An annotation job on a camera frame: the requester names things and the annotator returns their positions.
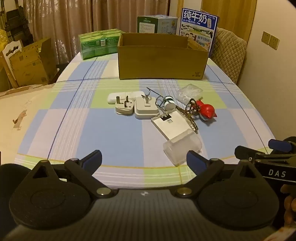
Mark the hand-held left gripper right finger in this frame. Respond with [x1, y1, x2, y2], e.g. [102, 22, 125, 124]
[175, 150, 264, 198]

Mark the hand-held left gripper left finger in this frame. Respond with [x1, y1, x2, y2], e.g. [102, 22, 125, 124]
[29, 150, 111, 198]

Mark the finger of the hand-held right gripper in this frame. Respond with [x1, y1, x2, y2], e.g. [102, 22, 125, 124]
[235, 146, 274, 164]
[269, 137, 296, 153]

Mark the clear plastic container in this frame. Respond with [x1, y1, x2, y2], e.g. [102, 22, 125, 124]
[162, 128, 203, 167]

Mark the white rectangular case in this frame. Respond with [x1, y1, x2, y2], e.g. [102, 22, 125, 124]
[151, 110, 193, 140]

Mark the red bird keychain with lanyard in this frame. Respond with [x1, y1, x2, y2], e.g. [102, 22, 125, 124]
[176, 98, 218, 134]

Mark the white three-pin plug adapter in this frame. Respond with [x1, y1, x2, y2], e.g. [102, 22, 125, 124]
[115, 95, 135, 115]

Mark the green and white jar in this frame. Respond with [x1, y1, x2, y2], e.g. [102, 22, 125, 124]
[162, 97, 176, 111]

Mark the white oblong power bank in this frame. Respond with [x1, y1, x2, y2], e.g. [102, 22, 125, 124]
[107, 91, 145, 104]

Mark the clear box of floss picks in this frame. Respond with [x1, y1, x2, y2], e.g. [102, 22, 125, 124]
[175, 84, 204, 105]

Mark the white two-pin charger block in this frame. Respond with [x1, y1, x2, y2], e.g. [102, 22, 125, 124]
[134, 94, 160, 120]

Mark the brown cardboard box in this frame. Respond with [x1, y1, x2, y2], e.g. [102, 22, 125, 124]
[117, 32, 209, 80]

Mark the person's right hand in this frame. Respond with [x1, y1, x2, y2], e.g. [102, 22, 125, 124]
[281, 185, 296, 229]

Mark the cream printed cloth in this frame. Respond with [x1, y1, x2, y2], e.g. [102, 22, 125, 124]
[0, 85, 59, 142]

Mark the chair with quilted cover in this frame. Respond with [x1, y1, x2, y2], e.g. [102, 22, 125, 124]
[209, 28, 248, 85]

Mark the worn cardboard carton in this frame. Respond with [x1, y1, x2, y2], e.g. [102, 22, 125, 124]
[9, 38, 58, 87]

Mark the green drink carton pack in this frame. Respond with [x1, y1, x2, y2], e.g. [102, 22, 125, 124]
[78, 28, 125, 61]

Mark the blue milk carton box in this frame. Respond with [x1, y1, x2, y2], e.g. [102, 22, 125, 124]
[177, 8, 220, 58]

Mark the white carved chair back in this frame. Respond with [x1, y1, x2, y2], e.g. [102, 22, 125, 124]
[0, 39, 23, 90]

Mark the brown patterned curtain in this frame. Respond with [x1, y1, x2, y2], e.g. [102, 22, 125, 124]
[14, 0, 171, 64]

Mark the green and white milk carton box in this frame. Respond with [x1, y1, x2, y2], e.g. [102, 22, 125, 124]
[137, 14, 178, 35]

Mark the yellow plastic bag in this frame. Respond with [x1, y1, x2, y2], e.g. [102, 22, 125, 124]
[0, 29, 12, 54]

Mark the black folding ladder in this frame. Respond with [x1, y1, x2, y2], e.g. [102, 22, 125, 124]
[0, 0, 33, 44]

